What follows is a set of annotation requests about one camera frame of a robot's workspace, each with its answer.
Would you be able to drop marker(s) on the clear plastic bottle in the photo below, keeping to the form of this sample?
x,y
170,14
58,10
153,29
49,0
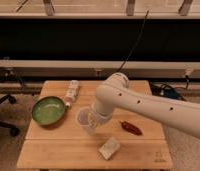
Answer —
x,y
71,93

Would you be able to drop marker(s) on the beige sponge block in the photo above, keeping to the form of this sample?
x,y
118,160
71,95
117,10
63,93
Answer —
x,y
109,148

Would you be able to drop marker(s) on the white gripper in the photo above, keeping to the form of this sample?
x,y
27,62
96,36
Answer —
x,y
99,114

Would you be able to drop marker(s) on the green bowl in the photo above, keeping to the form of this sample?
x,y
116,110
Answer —
x,y
48,110

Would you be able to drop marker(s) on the dried red chili pepper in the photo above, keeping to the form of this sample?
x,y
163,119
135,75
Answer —
x,y
130,128

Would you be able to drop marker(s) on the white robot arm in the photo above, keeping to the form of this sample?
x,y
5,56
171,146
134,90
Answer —
x,y
114,93

